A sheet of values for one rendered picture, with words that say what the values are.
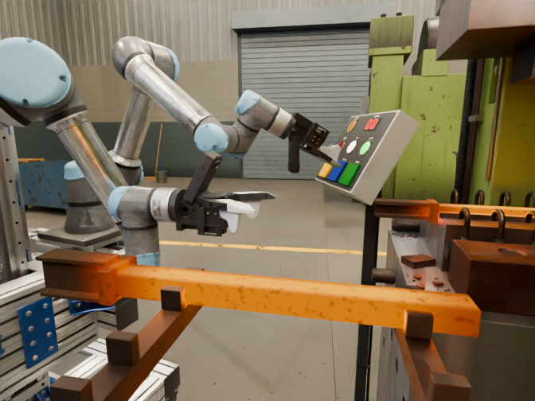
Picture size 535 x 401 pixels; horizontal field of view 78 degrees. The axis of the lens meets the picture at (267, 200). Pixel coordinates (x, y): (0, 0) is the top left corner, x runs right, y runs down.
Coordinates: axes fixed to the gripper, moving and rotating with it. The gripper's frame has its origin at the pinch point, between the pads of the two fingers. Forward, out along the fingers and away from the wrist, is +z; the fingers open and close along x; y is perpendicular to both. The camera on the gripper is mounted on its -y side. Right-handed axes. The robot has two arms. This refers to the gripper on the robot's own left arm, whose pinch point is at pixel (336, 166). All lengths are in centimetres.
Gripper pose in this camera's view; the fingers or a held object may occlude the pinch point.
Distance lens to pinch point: 105.2
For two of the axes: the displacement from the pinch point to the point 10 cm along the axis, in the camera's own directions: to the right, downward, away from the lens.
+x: -1.7, -1.9, 9.7
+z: 8.5, 4.6, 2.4
